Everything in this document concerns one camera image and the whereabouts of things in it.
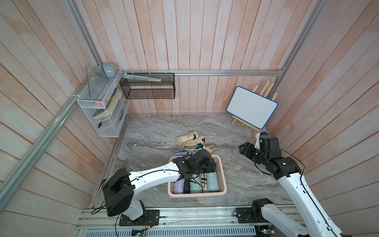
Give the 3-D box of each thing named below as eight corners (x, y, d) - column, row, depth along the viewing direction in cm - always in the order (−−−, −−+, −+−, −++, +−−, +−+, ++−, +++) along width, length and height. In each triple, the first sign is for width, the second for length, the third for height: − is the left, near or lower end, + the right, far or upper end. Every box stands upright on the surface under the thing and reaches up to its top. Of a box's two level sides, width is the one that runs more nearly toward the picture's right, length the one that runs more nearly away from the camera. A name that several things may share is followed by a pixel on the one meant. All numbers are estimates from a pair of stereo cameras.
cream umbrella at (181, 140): (178, 148, 102) (178, 143, 97) (176, 141, 105) (175, 137, 101) (199, 140, 106) (199, 136, 101) (196, 134, 109) (196, 130, 105)
